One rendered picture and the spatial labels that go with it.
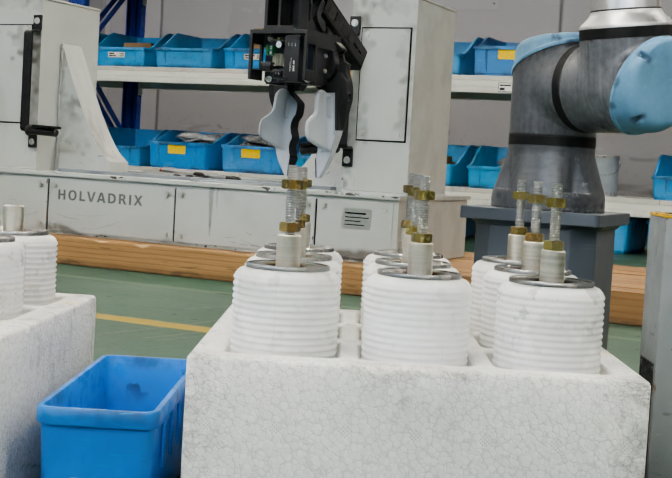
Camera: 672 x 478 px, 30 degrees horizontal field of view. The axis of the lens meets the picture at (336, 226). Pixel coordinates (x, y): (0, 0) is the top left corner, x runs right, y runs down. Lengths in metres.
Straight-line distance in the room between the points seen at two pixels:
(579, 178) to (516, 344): 0.59
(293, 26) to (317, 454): 0.46
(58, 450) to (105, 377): 0.28
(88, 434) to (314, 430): 0.20
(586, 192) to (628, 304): 1.41
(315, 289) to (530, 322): 0.19
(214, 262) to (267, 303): 2.39
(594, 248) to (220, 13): 9.48
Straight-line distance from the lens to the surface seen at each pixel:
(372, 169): 3.40
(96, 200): 3.78
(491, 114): 9.92
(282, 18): 1.31
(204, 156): 6.66
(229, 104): 10.89
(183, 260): 3.52
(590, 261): 1.65
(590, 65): 1.58
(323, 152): 1.34
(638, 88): 1.54
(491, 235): 1.66
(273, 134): 1.35
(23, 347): 1.20
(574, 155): 1.67
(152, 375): 1.41
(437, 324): 1.09
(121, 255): 3.64
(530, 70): 1.68
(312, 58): 1.31
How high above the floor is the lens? 0.35
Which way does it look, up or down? 3 degrees down
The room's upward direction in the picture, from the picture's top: 3 degrees clockwise
